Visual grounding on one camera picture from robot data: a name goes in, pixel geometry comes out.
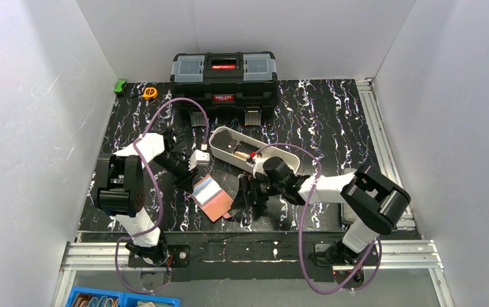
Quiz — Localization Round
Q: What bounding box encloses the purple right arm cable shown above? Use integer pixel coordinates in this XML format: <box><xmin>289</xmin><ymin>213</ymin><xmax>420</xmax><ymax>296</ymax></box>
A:
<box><xmin>248</xmin><ymin>143</ymin><xmax>383</xmax><ymax>295</ymax></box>

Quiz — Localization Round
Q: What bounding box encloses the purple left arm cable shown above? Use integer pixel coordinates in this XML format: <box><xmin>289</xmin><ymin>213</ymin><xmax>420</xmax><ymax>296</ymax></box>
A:
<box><xmin>114</xmin><ymin>97</ymin><xmax>210</xmax><ymax>295</ymax></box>

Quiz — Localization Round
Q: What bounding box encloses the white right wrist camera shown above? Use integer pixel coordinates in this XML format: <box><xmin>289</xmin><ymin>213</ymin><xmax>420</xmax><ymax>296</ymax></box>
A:
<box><xmin>246</xmin><ymin>152</ymin><xmax>265</xmax><ymax>177</ymax></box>

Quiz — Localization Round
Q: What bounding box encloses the blue plastic bin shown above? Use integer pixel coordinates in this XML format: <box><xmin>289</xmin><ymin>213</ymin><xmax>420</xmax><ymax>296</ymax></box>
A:
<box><xmin>63</xmin><ymin>287</ymin><xmax>180</xmax><ymax>306</ymax></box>

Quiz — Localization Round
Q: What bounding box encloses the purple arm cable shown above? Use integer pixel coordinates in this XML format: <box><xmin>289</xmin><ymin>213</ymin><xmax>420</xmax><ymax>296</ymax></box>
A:
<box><xmin>248</xmin><ymin>143</ymin><xmax>383</xmax><ymax>295</ymax></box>
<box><xmin>114</xmin><ymin>97</ymin><xmax>210</xmax><ymax>295</ymax></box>

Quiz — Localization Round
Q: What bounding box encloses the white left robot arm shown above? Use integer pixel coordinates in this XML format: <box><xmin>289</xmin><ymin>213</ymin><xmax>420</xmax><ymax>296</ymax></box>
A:
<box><xmin>91</xmin><ymin>129</ymin><xmax>202</xmax><ymax>266</ymax></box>

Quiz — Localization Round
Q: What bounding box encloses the black Delixi toolbox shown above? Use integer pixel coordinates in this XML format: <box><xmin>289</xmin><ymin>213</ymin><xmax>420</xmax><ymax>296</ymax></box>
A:
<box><xmin>170</xmin><ymin>51</ymin><xmax>281</xmax><ymax>127</ymax></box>

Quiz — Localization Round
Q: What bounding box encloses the grey flat box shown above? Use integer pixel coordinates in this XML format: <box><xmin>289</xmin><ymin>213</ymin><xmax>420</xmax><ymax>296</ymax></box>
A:
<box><xmin>340</xmin><ymin>168</ymin><xmax>358</xmax><ymax>227</ymax></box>

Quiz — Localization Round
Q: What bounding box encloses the brown leather card holder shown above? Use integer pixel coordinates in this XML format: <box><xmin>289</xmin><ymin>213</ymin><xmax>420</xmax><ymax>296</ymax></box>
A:
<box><xmin>191</xmin><ymin>175</ymin><xmax>234</xmax><ymax>223</ymax></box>

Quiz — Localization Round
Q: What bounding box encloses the orange tape measure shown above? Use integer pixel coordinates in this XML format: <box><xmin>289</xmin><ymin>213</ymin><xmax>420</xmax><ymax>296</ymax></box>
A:
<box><xmin>142</xmin><ymin>87</ymin><xmax>158</xmax><ymax>100</ymax></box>

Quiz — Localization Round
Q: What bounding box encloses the aluminium frame rail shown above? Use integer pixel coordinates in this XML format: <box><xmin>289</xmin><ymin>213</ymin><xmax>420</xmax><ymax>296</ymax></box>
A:
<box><xmin>356</xmin><ymin>79</ymin><xmax>454</xmax><ymax>306</ymax></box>

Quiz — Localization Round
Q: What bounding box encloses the green small tool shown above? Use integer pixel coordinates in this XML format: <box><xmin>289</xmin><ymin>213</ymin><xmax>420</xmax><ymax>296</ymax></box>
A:
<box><xmin>113</xmin><ymin>79</ymin><xmax>127</xmax><ymax>95</ymax></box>

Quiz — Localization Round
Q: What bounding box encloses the white plastic card tray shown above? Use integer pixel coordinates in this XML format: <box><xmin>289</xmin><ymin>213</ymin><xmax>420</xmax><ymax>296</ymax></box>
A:
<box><xmin>209</xmin><ymin>127</ymin><xmax>300</xmax><ymax>173</ymax></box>

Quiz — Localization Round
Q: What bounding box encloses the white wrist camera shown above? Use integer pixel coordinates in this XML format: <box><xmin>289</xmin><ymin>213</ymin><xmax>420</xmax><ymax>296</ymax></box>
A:
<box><xmin>246</xmin><ymin>152</ymin><xmax>265</xmax><ymax>177</ymax></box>
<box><xmin>188</xmin><ymin>150</ymin><xmax>210</xmax><ymax>171</ymax></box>

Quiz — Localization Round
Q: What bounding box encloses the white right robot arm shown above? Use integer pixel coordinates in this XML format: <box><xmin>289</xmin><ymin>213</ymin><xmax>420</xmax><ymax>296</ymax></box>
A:
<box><xmin>232</xmin><ymin>157</ymin><xmax>411</xmax><ymax>265</ymax></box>

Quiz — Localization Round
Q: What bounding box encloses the gold card stack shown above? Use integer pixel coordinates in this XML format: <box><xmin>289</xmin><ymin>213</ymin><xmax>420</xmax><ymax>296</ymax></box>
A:
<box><xmin>233</xmin><ymin>148</ymin><xmax>256</xmax><ymax>164</ymax></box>

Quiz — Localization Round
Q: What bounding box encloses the black VIP card stack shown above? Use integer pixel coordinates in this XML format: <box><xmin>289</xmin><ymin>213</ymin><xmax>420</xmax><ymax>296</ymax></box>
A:
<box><xmin>211</xmin><ymin>129</ymin><xmax>243</xmax><ymax>154</ymax></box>

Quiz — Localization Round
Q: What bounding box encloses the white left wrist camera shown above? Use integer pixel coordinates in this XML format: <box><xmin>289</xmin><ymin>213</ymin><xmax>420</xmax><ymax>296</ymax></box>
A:
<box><xmin>188</xmin><ymin>150</ymin><xmax>210</xmax><ymax>171</ymax></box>

